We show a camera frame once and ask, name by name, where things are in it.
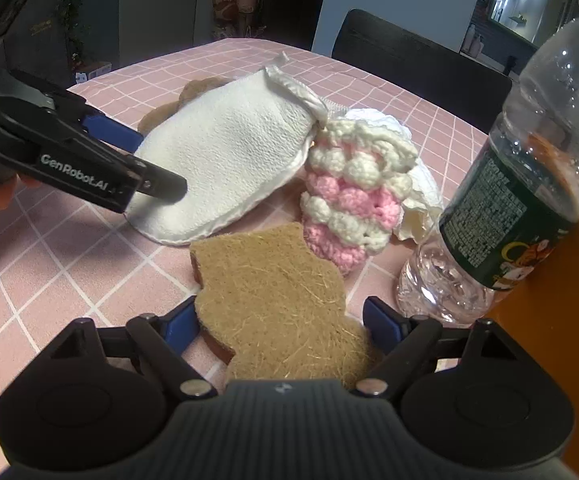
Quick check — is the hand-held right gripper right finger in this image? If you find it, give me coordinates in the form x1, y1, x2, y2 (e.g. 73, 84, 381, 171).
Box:
357, 296, 520, 403

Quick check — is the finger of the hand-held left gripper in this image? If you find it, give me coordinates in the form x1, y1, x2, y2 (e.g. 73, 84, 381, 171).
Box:
130, 157, 189, 205
54, 95, 145, 154

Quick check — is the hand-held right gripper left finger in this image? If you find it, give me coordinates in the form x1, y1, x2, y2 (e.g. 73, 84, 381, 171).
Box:
50, 296, 215, 403

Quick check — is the white bath mitt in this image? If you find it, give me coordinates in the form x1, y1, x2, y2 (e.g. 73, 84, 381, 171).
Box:
124, 52, 330, 247

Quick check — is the brown loofah sponge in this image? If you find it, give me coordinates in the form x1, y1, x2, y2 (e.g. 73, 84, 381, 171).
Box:
190, 222, 383, 392
137, 78, 230, 133

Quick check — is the pink and white crochet pouch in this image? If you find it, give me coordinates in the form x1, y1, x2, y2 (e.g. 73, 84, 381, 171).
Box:
302, 116, 417, 277

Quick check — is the white crochet cloth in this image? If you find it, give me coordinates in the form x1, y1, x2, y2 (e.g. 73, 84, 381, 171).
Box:
342, 107, 445, 243

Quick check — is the orange storage box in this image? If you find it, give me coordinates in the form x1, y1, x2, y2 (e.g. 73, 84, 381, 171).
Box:
484, 210, 579, 467

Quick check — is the small white box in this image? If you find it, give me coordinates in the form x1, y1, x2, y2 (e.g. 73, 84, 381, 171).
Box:
72, 61, 113, 84

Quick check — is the pink checkered tablecloth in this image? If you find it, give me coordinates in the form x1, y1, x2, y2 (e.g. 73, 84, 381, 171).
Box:
0, 37, 500, 480

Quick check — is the clear plastic water bottle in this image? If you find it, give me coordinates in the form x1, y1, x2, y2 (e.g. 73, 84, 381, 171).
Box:
394, 0, 579, 326

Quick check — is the black chair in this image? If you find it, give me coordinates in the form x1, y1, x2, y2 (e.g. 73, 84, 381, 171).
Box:
330, 8, 513, 133

